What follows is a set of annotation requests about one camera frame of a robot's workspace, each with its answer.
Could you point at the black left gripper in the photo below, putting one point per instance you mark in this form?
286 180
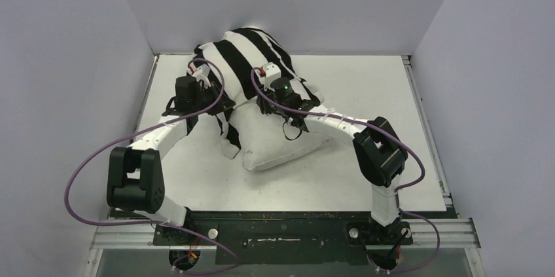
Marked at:
223 104

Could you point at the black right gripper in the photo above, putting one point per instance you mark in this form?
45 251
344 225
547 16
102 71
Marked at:
266 104

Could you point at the black white striped pillowcase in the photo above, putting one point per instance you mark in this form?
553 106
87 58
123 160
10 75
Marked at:
239 51

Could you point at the white pillow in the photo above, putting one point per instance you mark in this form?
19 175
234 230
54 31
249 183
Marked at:
266 142

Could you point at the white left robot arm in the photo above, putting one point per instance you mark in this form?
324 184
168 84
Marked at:
135 176

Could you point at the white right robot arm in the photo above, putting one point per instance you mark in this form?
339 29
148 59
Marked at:
380 160

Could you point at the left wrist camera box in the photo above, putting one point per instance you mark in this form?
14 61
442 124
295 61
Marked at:
198 71

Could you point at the black metal base rail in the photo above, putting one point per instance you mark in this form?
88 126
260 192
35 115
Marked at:
290 244

